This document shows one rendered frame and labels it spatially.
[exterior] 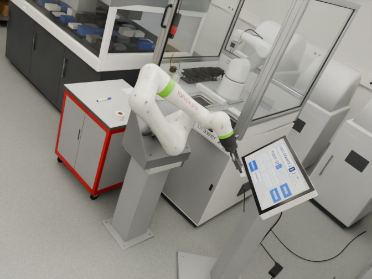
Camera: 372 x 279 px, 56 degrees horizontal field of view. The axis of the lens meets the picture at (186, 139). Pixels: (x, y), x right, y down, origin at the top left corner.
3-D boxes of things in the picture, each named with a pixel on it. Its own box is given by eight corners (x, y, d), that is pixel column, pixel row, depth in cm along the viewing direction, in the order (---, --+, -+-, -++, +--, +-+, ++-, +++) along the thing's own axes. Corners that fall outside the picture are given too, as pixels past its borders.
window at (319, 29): (248, 122, 244) (309, -3, 201) (247, 121, 244) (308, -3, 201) (300, 106, 307) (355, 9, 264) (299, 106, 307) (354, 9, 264)
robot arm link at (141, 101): (165, 159, 208) (119, 104, 167) (172, 135, 216) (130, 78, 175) (185, 160, 202) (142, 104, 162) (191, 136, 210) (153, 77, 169)
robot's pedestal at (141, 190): (122, 251, 254) (150, 171, 216) (101, 222, 270) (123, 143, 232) (154, 236, 275) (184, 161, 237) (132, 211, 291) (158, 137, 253)
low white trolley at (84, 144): (90, 205, 281) (110, 127, 243) (51, 160, 310) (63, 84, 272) (144, 184, 323) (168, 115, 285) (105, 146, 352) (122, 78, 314)
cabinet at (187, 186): (195, 232, 293) (232, 158, 253) (122, 160, 341) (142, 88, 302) (253, 197, 363) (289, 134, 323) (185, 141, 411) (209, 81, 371)
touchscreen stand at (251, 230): (179, 309, 231) (239, 197, 180) (176, 253, 269) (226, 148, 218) (247, 319, 241) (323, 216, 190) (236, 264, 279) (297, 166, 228)
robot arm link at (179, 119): (156, 133, 213) (175, 125, 199) (163, 112, 220) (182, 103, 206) (172, 143, 219) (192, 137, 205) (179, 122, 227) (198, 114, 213)
